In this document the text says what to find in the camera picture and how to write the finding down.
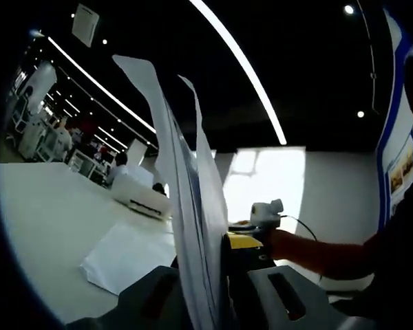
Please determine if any white square pillar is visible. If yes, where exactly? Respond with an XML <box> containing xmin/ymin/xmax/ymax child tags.
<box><xmin>129</xmin><ymin>139</ymin><xmax>148</xmax><ymax>169</ymax></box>
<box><xmin>23</xmin><ymin>61</ymin><xmax>59</xmax><ymax>114</ymax></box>

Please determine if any blue white wall poster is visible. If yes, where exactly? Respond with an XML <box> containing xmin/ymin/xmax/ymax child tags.
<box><xmin>376</xmin><ymin>8</ymin><xmax>413</xmax><ymax>226</ymax></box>

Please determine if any ceiling air conditioner unit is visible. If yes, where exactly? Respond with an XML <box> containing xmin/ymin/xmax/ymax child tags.
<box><xmin>70</xmin><ymin>3</ymin><xmax>100</xmax><ymax>48</ymax></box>

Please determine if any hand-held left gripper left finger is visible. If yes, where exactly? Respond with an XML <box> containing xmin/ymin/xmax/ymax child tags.
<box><xmin>65</xmin><ymin>254</ymin><xmax>195</xmax><ymax>330</ymax></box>

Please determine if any red display screen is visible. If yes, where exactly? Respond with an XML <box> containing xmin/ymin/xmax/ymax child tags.
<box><xmin>81</xmin><ymin>118</ymin><xmax>96</xmax><ymax>137</ymax></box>

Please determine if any person in black shirt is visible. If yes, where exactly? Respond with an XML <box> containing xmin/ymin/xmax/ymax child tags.
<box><xmin>325</xmin><ymin>192</ymin><xmax>413</xmax><ymax>330</ymax></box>

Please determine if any long ceiling light strip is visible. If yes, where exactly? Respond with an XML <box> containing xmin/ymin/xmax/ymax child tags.
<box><xmin>47</xmin><ymin>35</ymin><xmax>158</xmax><ymax>135</ymax></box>
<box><xmin>188</xmin><ymin>0</ymin><xmax>288</xmax><ymax>146</ymax></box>

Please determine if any white printer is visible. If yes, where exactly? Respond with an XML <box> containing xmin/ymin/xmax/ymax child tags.
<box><xmin>110</xmin><ymin>165</ymin><xmax>173</xmax><ymax>220</ymax></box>

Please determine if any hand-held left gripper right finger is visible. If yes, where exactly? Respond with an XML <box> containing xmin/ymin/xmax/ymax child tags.
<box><xmin>222</xmin><ymin>230</ymin><xmax>376</xmax><ymax>330</ymax></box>

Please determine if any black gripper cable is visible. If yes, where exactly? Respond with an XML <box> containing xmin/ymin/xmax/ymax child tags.
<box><xmin>278</xmin><ymin>213</ymin><xmax>326</xmax><ymax>278</ymax></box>

